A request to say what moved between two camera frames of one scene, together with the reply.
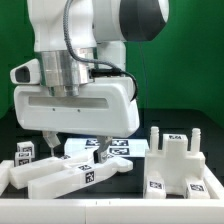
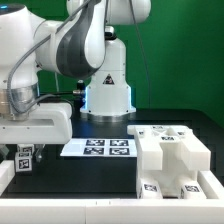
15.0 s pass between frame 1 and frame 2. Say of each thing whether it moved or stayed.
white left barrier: stayed
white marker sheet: stayed
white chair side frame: moved
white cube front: stayed
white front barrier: stayed
